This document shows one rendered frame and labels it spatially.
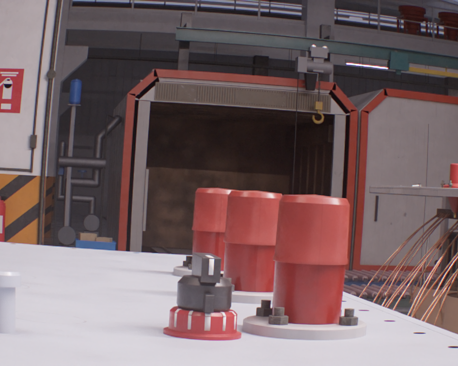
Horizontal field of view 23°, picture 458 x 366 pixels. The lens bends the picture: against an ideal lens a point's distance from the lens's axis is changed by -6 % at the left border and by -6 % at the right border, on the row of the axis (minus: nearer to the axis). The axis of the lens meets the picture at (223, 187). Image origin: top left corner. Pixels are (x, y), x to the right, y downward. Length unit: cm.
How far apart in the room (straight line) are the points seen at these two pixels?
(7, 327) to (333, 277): 33
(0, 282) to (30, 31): 1083
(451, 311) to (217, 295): 303
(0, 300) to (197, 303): 19
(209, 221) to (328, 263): 66
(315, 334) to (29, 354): 32
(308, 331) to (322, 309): 4
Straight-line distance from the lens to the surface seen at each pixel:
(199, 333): 103
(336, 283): 109
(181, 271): 173
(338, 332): 107
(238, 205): 141
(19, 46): 1173
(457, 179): 403
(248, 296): 138
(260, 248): 141
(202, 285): 103
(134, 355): 90
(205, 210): 173
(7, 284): 95
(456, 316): 400
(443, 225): 459
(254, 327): 108
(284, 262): 109
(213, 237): 173
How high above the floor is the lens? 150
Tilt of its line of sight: level
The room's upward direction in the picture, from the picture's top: 3 degrees clockwise
